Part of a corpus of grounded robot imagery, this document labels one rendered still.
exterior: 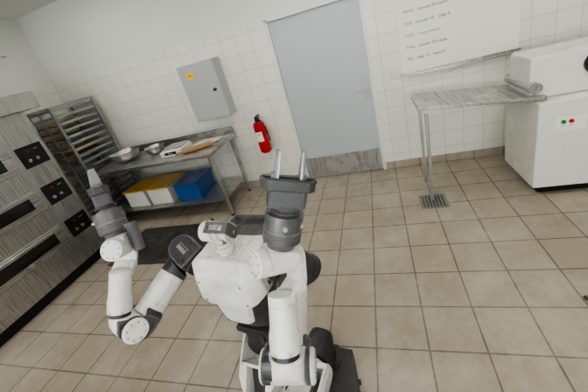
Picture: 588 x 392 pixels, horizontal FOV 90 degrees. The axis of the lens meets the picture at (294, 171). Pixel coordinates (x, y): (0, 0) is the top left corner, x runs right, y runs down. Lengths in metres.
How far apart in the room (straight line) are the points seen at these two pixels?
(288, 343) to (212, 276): 0.38
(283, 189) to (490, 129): 3.56
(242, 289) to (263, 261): 0.31
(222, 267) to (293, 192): 0.45
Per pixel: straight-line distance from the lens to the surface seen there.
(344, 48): 3.62
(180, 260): 1.13
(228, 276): 0.97
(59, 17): 5.30
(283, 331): 0.73
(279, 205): 0.63
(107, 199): 1.08
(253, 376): 1.38
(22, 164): 4.06
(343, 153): 3.93
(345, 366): 1.92
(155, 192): 4.45
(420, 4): 3.59
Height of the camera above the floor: 1.79
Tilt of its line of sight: 23 degrees down
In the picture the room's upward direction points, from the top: 16 degrees counter-clockwise
